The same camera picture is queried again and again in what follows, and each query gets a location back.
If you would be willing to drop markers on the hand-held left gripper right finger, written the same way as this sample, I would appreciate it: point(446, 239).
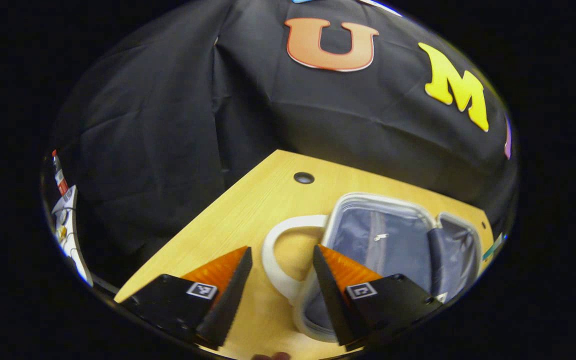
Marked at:
point(330, 300)

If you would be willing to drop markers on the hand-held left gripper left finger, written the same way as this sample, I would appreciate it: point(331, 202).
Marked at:
point(230, 300)

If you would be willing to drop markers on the white suitcase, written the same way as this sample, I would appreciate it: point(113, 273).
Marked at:
point(383, 240)

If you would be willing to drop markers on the white side table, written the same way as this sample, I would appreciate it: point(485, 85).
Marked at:
point(70, 225)

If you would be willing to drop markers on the black backdrop cloth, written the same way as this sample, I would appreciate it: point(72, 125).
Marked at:
point(168, 125)

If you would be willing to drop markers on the red bottle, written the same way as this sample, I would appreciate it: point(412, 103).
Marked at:
point(60, 175)

